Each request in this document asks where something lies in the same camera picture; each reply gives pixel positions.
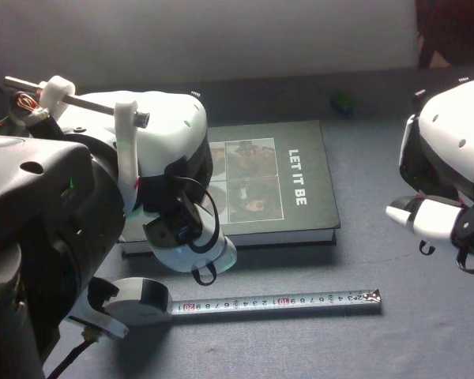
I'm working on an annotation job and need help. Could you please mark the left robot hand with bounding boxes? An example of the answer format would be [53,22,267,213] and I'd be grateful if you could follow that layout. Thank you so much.
[58,89,239,286]

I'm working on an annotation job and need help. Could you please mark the green cylinder block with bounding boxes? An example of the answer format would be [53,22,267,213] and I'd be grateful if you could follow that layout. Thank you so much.
[330,91,357,118]

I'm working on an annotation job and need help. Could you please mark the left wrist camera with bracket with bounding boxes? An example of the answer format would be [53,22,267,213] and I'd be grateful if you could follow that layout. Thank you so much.
[66,276,130,341]

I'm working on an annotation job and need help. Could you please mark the grey table cloth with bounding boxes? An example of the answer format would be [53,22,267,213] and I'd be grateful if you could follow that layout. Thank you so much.
[0,65,474,379]

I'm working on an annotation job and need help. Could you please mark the grey tape measure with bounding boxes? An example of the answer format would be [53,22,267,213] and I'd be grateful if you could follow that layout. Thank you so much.
[102,276,382,327]

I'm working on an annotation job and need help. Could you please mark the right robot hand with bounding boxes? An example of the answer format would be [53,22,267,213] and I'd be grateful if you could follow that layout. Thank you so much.
[385,77,474,274]

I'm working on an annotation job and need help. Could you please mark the Let It Be album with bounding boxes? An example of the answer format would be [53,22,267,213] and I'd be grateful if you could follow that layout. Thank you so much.
[116,120,340,260]

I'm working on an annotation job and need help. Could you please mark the black left camera cable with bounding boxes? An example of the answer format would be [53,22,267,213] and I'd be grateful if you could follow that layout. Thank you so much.
[43,337,98,379]

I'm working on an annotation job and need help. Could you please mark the dark maroon background object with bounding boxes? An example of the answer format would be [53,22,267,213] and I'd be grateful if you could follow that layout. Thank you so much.
[414,0,474,70]

